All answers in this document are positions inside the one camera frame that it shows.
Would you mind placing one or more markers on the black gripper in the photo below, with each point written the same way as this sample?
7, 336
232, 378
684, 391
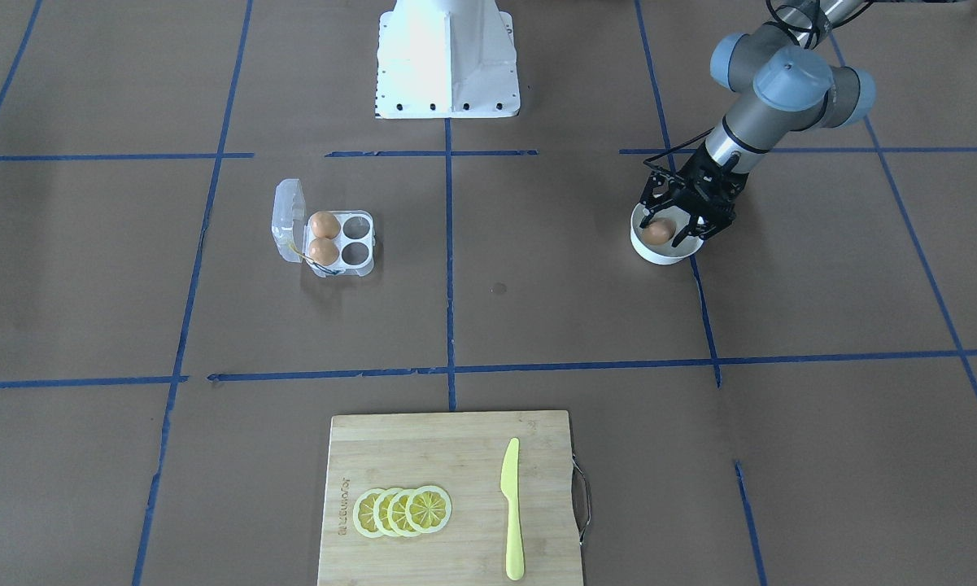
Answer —
706, 182

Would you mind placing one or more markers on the brown egg from bowl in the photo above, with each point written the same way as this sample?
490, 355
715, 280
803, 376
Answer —
658, 232

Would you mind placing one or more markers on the clear plastic egg box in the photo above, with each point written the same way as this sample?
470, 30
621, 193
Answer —
289, 223

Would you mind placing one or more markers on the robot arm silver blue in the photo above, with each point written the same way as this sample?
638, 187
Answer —
782, 86

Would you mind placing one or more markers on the brown egg far in box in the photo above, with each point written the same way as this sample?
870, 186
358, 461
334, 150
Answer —
324, 224

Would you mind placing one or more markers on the brown egg in box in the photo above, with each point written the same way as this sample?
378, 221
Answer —
323, 251
324, 224

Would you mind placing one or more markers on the brown egg near in box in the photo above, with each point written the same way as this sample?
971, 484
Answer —
323, 251

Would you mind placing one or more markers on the white bowl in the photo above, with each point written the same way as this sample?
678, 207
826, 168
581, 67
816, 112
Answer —
672, 252

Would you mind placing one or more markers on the yellow plastic knife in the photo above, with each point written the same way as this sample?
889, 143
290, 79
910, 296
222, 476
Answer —
514, 555

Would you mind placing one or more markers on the wooden cutting board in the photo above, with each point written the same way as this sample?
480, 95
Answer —
463, 453

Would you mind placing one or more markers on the yellow blue rubber bands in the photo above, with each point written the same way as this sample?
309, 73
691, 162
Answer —
331, 271

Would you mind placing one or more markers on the lemon slice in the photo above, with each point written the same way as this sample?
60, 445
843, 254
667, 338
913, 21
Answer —
428, 509
397, 514
381, 512
366, 513

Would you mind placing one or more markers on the white pedestal column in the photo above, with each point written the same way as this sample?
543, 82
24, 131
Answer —
446, 60

